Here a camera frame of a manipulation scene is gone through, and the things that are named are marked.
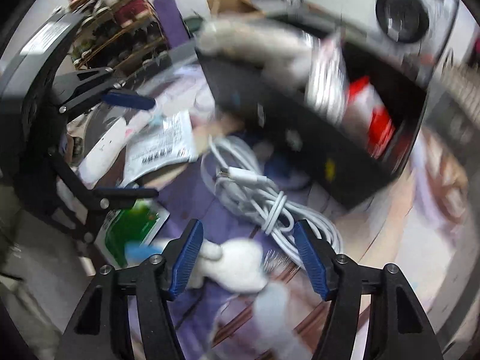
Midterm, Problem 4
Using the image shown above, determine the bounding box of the white medicine sachet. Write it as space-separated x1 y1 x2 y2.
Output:
120 111 198 186

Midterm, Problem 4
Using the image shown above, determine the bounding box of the white cable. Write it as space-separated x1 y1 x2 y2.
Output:
201 135 344 263

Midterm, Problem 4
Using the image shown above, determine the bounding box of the green medicine sachet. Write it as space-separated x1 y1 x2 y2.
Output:
94 199 170 268

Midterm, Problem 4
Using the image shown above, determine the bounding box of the wooden shoe rack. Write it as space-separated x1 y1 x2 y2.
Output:
69 0 170 77

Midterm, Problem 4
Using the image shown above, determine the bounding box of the anime printed table mat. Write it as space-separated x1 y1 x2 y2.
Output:
65 63 470 360

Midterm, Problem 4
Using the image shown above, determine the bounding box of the purple bag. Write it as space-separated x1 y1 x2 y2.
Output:
153 0 190 49

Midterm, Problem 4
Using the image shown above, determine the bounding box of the dark green box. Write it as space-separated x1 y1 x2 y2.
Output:
184 16 204 38

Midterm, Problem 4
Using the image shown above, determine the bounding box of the white plush toy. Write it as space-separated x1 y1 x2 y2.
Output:
169 238 320 359

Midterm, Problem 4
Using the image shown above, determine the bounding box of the brown cardboard box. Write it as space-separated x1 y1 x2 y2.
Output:
207 0 265 17

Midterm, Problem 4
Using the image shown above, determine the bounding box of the black cardboard box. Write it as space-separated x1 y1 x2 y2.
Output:
196 16 426 208

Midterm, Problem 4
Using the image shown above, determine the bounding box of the bagged white cloth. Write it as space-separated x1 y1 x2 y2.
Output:
197 16 313 89

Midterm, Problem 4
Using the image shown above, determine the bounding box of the red white packet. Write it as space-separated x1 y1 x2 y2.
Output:
343 76 395 158

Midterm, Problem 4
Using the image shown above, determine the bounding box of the white washing machine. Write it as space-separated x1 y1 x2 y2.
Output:
302 0 459 85

